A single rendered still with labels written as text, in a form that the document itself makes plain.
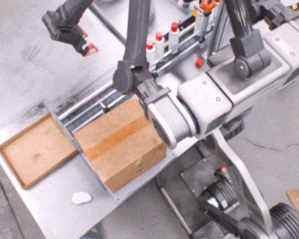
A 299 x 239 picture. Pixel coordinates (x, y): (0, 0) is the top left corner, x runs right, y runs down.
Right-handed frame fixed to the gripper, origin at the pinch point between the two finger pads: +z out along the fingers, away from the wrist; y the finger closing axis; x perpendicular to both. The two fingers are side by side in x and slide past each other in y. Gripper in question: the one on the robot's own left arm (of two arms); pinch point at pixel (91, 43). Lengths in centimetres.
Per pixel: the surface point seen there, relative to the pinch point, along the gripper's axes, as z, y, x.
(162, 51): 35.5, -9.1, -11.3
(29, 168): -8, -20, 64
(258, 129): 149, -54, 4
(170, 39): 37.6, -7.2, -18.1
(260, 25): 86, -18, -50
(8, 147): -11, -5, 67
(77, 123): 8.0, -14.9, 37.1
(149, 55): 26.8, -10.3, -7.8
